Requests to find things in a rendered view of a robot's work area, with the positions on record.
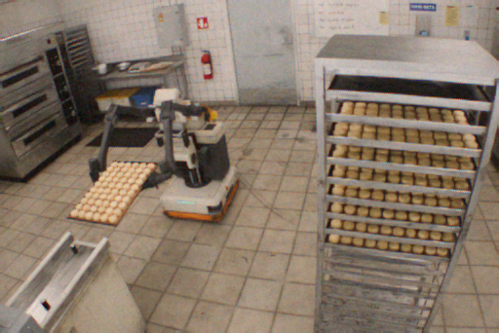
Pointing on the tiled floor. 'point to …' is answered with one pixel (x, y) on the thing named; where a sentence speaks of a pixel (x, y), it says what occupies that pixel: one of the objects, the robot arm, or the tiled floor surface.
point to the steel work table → (134, 77)
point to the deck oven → (34, 103)
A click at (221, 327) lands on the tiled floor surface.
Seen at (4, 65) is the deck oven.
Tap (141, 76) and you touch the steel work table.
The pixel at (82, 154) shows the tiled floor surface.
